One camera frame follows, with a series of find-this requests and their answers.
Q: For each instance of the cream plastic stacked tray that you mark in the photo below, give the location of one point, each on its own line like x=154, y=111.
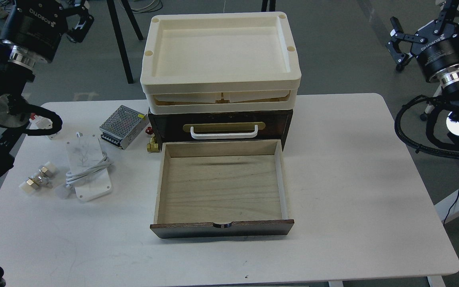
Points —
x=208, y=63

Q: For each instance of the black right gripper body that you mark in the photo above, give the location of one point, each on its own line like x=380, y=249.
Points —
x=439, y=50

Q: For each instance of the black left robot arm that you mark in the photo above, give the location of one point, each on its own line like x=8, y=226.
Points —
x=16, y=70

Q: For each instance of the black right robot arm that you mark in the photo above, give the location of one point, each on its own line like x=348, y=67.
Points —
x=442, y=114

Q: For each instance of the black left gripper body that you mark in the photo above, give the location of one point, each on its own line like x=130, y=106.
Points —
x=38, y=25

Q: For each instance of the white drawer handle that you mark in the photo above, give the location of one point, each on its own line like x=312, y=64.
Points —
x=218, y=136

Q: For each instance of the open wooden drawer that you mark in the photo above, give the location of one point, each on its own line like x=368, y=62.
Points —
x=218, y=189

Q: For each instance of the metal mesh power supply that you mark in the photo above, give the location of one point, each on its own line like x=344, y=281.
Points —
x=123, y=126

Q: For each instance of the brass fitting white caps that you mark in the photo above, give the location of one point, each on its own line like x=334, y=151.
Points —
x=42, y=178

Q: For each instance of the white circuit breaker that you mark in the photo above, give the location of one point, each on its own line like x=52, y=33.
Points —
x=39, y=122

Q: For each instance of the brass valve red knob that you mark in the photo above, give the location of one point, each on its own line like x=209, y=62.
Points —
x=152, y=146

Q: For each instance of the white plate with charging cable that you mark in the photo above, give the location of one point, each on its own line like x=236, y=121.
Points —
x=88, y=175

